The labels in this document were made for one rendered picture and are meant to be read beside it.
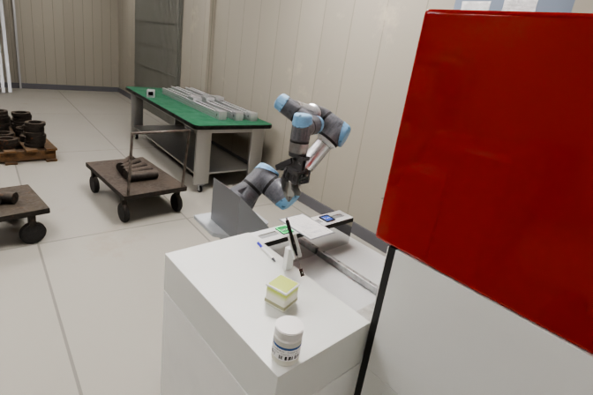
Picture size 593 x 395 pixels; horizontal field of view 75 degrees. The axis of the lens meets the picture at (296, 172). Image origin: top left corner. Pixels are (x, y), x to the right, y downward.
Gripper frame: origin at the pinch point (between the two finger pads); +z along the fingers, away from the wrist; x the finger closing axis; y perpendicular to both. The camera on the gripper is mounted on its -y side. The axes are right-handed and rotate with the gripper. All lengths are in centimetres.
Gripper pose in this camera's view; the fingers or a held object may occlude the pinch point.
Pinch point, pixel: (288, 197)
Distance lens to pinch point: 158.4
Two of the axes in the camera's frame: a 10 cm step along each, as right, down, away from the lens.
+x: 7.4, -1.1, 6.6
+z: -1.3, 9.4, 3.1
